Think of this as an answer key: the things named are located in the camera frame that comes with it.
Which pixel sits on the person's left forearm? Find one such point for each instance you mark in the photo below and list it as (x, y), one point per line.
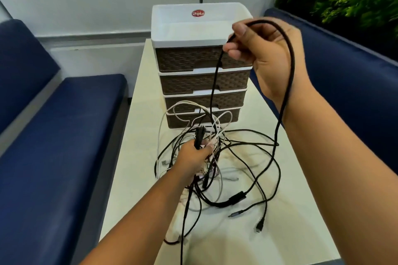
(146, 221)

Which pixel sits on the blue bench back cushion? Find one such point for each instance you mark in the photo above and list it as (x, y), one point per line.
(21, 69)

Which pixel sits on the person's right fingers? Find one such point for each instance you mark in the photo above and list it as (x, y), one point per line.
(238, 52)

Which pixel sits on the white plastic drawer unit frame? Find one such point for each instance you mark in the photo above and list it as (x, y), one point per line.
(189, 27)

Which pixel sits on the person's left hand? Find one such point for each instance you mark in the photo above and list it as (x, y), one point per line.
(189, 159)

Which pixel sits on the brown wicker drawer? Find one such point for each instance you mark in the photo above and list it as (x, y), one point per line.
(177, 120)
(189, 82)
(186, 58)
(199, 99)

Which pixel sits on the blue upholstered bench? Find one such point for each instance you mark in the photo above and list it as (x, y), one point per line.
(351, 87)

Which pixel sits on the grey wall rail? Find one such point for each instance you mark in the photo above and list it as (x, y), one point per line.
(93, 37)

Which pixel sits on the person's left fingers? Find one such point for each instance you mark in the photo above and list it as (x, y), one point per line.
(209, 150)

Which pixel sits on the person's right forearm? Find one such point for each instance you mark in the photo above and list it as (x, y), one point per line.
(335, 174)

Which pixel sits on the person's right hand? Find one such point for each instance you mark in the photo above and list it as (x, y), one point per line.
(273, 53)

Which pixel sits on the blue bench seat cushion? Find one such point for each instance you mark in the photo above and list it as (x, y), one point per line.
(56, 165)

